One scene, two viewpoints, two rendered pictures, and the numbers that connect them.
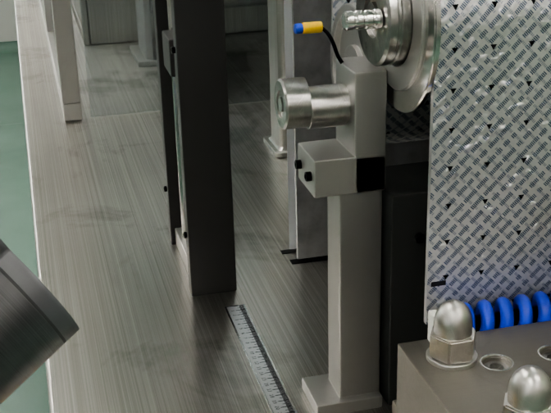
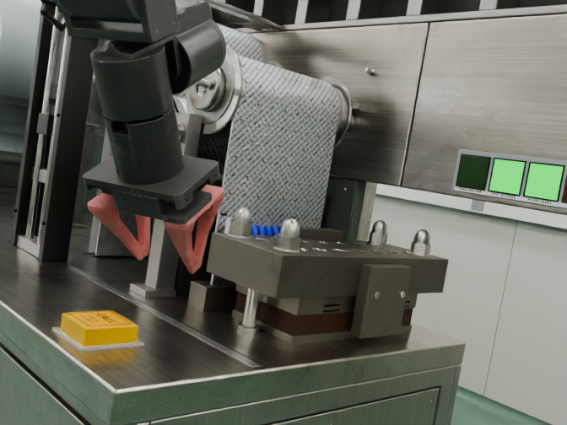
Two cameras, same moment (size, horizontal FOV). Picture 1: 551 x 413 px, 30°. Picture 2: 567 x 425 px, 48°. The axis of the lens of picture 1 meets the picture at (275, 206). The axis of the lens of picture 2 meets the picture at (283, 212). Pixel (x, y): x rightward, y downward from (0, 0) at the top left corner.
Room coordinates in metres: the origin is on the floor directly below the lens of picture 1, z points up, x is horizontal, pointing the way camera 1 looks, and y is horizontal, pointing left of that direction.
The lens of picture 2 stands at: (-0.22, 0.30, 1.15)
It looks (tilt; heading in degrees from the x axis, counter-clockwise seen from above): 4 degrees down; 330
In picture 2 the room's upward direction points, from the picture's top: 9 degrees clockwise
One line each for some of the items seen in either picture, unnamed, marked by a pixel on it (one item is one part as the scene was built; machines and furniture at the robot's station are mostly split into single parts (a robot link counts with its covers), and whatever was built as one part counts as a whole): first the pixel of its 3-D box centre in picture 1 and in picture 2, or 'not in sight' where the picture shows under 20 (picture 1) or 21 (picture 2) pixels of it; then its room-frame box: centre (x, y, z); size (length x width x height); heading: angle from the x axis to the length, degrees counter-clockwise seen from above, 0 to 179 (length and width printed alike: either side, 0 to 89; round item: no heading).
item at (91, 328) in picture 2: not in sight; (99, 327); (0.55, 0.09, 0.91); 0.07 x 0.07 x 0.02; 14
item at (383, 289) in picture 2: not in sight; (382, 300); (0.54, -0.34, 0.97); 0.10 x 0.03 x 0.11; 104
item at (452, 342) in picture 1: (453, 329); (241, 222); (0.63, -0.12, 1.05); 0.04 x 0.04 x 0.04
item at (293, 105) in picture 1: (292, 103); not in sight; (0.78, -0.02, 1.18); 0.04 x 0.02 x 0.04; 14
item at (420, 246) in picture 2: not in sight; (421, 242); (0.62, -0.47, 1.05); 0.04 x 0.04 x 0.04
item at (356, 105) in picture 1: (339, 243); (164, 203); (0.79, -0.05, 1.05); 0.06 x 0.05 x 0.31; 104
